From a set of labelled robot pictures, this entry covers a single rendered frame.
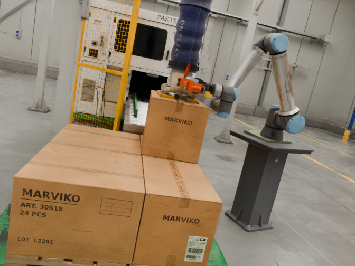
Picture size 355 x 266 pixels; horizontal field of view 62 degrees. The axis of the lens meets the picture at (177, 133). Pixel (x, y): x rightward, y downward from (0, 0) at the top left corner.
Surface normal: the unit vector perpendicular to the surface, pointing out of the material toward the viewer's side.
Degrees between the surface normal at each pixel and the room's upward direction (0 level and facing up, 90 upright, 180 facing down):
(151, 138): 90
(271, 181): 90
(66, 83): 90
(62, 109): 90
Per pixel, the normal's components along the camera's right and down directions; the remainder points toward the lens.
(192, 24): 0.01, -0.04
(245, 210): -0.85, -0.07
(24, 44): 0.17, 0.23
